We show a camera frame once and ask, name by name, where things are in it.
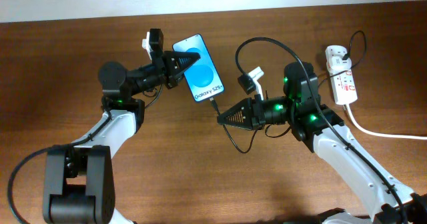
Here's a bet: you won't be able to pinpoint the blue Galaxy smartphone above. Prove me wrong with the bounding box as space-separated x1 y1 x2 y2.
172 33 225 102

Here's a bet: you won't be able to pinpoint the black USB charging cable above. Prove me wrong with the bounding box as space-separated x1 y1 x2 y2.
209 30 368 154

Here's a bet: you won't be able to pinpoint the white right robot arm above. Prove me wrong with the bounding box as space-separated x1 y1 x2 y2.
218 62 426 223

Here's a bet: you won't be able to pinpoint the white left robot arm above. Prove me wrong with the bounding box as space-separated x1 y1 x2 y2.
43 29 200 223

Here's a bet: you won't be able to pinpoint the white USB charger adapter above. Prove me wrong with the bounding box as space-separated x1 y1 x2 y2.
327 56 352 75

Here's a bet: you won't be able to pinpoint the white power strip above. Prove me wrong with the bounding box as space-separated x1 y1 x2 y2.
325 45 358 105

